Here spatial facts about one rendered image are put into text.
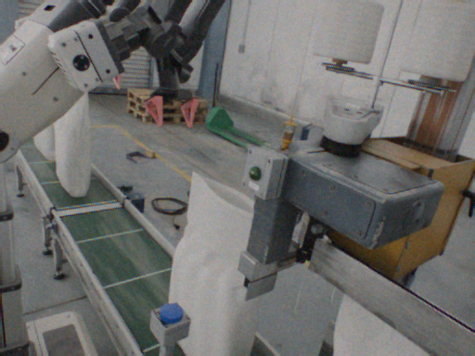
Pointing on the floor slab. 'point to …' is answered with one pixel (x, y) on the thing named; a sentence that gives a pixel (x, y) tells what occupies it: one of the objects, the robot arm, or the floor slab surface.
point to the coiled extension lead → (169, 209)
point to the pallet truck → (217, 120)
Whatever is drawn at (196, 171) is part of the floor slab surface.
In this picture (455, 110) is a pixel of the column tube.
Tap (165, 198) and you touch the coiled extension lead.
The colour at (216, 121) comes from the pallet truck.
